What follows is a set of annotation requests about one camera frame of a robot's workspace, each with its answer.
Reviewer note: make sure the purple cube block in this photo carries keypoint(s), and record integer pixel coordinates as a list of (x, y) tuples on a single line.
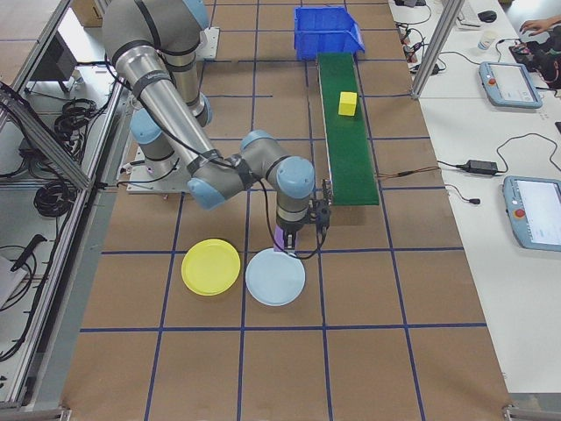
[(278, 239)]

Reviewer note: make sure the yellow cube block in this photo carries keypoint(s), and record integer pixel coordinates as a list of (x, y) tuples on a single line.
[(347, 104)]

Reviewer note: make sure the person's forearm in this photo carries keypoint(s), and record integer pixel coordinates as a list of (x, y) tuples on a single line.
[(556, 24)]

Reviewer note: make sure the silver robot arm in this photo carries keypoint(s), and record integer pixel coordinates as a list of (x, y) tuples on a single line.
[(162, 101)]

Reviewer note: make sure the light blue round plate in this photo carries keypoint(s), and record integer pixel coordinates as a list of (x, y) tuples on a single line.
[(275, 278)]

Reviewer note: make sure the yellow round plate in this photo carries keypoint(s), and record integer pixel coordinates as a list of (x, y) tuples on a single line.
[(210, 267)]

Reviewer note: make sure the person's hand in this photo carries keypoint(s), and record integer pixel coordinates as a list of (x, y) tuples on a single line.
[(538, 27)]

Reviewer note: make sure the green belt conveyor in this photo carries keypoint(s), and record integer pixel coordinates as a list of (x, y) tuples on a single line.
[(350, 166)]

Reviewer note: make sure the blue plastic storage bin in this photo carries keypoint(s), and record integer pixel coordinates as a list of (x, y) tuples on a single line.
[(324, 44)]

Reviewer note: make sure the black power adapter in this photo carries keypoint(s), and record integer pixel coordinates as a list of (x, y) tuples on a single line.
[(435, 69), (482, 166)]

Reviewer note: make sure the light blue teach pendant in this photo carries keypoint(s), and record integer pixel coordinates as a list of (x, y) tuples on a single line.
[(539, 210), (510, 85)]

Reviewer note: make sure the black handheld tool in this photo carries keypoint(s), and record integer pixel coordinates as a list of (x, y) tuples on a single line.
[(30, 247)]

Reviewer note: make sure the white paper cup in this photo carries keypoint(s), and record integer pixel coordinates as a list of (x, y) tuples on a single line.
[(486, 41)]

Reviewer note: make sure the white keyboard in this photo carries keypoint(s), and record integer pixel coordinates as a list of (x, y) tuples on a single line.
[(469, 15)]

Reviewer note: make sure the white paper sheet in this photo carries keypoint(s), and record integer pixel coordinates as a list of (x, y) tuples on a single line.
[(11, 280)]

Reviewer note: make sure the black computer mouse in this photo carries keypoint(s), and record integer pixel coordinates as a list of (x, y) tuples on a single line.
[(487, 16)]

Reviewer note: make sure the brown cardboard box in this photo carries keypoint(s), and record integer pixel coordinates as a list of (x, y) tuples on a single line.
[(90, 13)]

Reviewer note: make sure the aluminium profile bar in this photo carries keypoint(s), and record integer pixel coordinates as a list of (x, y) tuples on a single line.
[(35, 413), (532, 413)]

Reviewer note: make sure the black electronics device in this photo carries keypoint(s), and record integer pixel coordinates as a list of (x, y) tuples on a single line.
[(543, 57)]

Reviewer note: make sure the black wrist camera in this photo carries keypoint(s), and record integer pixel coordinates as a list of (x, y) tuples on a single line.
[(322, 215)]

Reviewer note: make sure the white square base plate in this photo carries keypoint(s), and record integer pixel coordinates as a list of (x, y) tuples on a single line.
[(140, 184), (212, 44)]

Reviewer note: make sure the aluminium profile post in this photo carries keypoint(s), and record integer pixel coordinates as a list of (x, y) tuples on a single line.
[(434, 52)]

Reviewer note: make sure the metal V-shaped frame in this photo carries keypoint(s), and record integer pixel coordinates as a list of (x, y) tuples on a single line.
[(44, 140)]

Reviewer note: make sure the black box in frame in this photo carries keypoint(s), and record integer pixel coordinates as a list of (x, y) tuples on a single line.
[(54, 61)]

